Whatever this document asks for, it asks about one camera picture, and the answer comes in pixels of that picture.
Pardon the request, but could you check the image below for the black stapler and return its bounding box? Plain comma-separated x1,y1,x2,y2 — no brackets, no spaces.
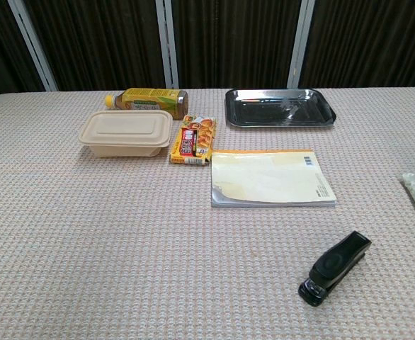
297,230,373,307

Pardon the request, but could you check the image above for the yellow curry roux box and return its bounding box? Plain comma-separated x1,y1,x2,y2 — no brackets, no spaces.
169,114,218,166

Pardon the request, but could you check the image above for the shiny metal tray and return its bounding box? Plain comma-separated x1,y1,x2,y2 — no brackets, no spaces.
224,88,337,129

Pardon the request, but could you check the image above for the beige lidded food container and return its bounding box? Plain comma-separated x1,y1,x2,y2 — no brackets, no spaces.
78,109,174,159

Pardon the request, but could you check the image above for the yellow label tea bottle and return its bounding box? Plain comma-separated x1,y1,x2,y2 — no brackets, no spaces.
104,87,189,121

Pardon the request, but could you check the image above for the beige woven tablecloth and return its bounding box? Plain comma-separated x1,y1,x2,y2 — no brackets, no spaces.
0,87,415,340

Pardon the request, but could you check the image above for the black curtain backdrop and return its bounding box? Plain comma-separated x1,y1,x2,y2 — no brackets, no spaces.
0,0,415,98

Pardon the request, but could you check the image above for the grey metal frame post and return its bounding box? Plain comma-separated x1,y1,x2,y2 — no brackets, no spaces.
157,0,179,90
287,0,316,89
8,0,59,92

